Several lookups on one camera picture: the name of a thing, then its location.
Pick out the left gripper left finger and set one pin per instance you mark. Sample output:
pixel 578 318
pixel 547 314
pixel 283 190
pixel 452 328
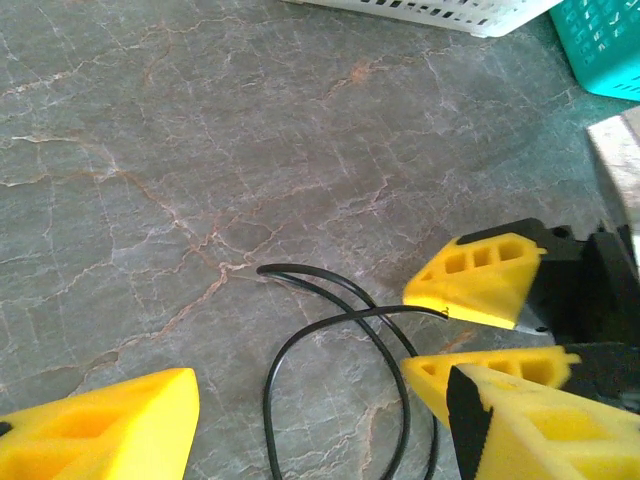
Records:
pixel 100 440

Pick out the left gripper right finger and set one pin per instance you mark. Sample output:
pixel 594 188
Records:
pixel 550 440

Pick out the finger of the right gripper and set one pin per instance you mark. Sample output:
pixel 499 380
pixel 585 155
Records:
pixel 480 295
pixel 500 359

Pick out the teal plastic basket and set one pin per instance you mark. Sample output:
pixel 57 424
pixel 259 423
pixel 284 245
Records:
pixel 600 45

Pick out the white plastic basket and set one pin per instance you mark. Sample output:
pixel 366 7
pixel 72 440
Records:
pixel 450 12

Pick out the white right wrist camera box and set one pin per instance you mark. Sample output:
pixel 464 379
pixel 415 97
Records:
pixel 620 150

